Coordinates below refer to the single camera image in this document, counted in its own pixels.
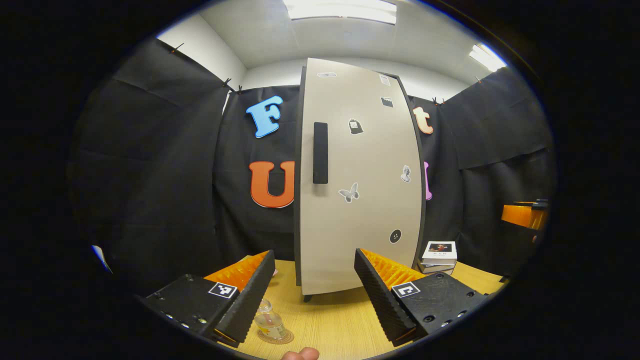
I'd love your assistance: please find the round brown coaster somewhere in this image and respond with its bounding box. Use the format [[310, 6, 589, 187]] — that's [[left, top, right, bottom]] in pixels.
[[257, 327, 295, 345]]

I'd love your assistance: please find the small ceiling light panel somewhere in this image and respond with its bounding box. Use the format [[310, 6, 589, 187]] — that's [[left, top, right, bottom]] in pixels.
[[468, 44, 508, 73]]

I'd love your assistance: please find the clear plastic bottle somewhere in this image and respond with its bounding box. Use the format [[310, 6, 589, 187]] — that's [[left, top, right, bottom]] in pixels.
[[253, 298, 288, 341]]

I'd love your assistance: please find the dark grey cabinet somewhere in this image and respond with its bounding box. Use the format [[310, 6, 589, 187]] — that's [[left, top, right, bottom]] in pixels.
[[294, 65, 428, 303]]

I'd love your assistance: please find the beige cabinet door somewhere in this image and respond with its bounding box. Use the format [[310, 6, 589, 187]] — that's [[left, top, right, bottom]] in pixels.
[[299, 57, 425, 296]]

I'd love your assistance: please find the white picture-cover book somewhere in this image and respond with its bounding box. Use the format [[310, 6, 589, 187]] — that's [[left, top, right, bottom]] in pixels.
[[421, 241, 458, 266]]

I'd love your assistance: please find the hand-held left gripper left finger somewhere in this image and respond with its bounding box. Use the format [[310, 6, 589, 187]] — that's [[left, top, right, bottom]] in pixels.
[[140, 249, 277, 347]]

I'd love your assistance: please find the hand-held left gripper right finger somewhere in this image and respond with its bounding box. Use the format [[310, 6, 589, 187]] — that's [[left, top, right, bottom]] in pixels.
[[353, 248, 488, 348]]

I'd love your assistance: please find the long ceiling light panel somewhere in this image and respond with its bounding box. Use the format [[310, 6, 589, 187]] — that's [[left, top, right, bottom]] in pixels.
[[282, 0, 398, 26]]

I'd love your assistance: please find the black backdrop cloth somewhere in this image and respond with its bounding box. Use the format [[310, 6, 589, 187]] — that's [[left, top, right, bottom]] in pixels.
[[70, 37, 556, 296]]

